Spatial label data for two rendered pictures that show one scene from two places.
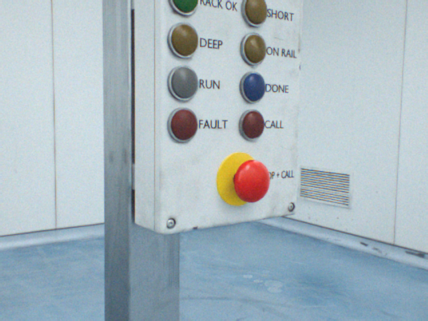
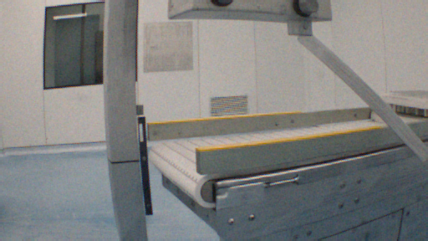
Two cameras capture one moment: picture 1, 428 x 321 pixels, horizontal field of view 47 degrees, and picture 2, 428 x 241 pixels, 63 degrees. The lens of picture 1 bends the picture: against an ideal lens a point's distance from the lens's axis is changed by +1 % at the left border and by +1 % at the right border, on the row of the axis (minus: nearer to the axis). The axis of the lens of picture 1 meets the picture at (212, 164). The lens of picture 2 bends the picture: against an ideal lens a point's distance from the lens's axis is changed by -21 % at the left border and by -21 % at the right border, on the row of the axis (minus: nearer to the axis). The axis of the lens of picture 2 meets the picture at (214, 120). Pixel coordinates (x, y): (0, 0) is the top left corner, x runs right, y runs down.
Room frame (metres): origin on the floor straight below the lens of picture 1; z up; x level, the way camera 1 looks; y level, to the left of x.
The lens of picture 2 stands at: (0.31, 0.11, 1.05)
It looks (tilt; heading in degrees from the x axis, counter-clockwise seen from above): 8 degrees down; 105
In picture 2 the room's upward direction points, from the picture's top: 1 degrees counter-clockwise
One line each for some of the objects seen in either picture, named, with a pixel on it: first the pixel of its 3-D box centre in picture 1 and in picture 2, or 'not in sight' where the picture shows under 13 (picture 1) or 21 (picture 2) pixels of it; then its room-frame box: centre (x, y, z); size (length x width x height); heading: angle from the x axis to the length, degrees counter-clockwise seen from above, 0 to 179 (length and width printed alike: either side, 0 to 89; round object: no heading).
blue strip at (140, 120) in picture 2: not in sight; (145, 168); (-0.03, 0.85, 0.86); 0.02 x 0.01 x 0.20; 37
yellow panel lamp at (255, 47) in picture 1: (255, 49); not in sight; (0.47, -0.04, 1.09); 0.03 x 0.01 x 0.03; 127
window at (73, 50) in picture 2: not in sight; (89, 42); (-2.63, 4.81, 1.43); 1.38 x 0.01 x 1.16; 35
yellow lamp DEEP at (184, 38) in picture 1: (184, 39); not in sight; (0.42, 0.03, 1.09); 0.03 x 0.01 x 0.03; 127
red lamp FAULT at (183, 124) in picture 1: (184, 124); not in sight; (0.42, 0.03, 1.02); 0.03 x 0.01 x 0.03; 127
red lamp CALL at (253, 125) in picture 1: (253, 124); not in sight; (0.47, -0.04, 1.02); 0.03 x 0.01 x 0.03; 127
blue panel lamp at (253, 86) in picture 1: (253, 87); not in sight; (0.47, -0.04, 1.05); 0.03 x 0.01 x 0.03; 127
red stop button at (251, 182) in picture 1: (242, 179); not in sight; (0.46, -0.03, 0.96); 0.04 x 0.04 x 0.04; 37
